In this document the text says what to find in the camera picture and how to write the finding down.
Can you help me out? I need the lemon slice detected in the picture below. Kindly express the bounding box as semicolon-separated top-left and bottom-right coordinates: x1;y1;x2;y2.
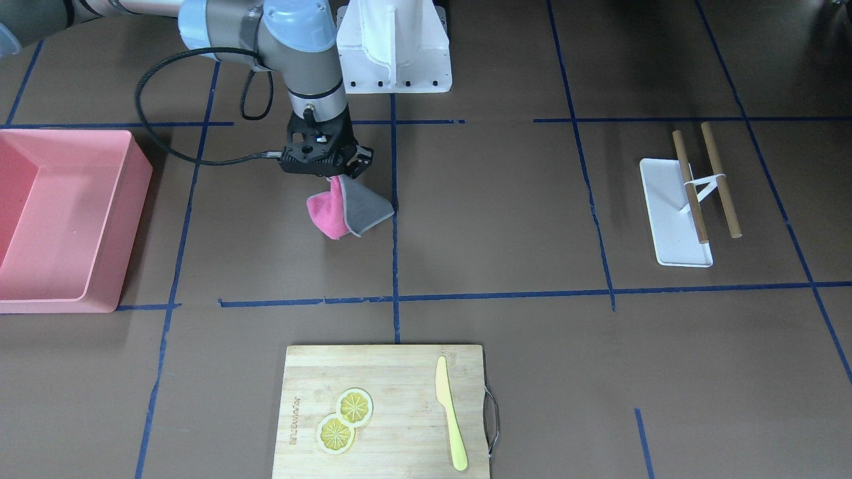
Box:
335;388;374;428
316;414;356;455

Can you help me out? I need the wooden rack rod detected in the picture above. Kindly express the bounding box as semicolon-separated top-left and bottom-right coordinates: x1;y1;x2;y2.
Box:
672;130;710;245
700;122;743;239

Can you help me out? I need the pink and grey cloth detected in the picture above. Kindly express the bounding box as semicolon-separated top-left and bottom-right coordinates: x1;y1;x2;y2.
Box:
306;175;395;240

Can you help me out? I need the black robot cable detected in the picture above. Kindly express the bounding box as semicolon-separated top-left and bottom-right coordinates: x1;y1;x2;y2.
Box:
135;47;288;166

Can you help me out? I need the upper lemon slice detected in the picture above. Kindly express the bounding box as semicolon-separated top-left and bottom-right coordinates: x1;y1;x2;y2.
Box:
335;388;374;428

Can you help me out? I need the white rectangular tray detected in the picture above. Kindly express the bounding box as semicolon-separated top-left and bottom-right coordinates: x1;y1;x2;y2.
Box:
640;158;713;269

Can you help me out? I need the lower lemon slice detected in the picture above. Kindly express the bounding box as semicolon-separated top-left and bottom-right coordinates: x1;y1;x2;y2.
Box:
316;414;356;455

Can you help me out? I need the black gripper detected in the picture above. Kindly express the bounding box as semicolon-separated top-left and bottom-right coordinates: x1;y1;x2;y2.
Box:
279;110;374;179

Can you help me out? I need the pink plastic bin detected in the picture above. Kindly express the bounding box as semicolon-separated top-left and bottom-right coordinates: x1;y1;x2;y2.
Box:
1;128;152;313

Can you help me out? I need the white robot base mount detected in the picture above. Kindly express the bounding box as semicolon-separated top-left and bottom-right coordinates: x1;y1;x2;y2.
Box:
337;1;453;95

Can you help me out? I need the white rack connector bracket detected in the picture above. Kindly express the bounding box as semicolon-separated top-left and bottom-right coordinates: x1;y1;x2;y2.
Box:
676;174;726;214

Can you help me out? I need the bamboo cutting board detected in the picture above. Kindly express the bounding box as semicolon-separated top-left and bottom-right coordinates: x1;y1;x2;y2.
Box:
272;345;491;478

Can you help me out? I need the yellow plastic knife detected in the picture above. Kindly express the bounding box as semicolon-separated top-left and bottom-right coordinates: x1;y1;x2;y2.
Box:
435;355;469;471

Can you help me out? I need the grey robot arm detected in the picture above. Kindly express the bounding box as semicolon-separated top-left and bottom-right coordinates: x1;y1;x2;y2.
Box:
1;1;374;179

